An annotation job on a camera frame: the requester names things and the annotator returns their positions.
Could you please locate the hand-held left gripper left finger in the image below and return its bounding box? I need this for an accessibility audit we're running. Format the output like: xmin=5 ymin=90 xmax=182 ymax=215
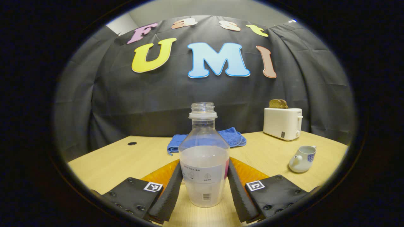
xmin=90 ymin=159 xmax=183 ymax=225

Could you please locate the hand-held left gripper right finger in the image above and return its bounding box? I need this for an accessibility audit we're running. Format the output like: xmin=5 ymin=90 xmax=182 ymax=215
xmin=228 ymin=157 xmax=321 ymax=224

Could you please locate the clear plastic water bottle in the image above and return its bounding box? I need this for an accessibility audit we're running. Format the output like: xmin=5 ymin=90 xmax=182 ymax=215
xmin=179 ymin=102 xmax=230 ymax=208

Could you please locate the white blue-flowered teacup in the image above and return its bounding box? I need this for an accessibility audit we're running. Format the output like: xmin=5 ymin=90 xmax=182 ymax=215
xmin=288 ymin=145 xmax=317 ymax=173

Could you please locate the blue folded towel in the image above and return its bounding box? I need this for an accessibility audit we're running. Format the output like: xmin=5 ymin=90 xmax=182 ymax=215
xmin=167 ymin=127 xmax=247 ymax=156

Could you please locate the white toaster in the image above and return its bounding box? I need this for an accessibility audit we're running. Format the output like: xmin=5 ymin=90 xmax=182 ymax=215
xmin=263 ymin=107 xmax=303 ymax=141

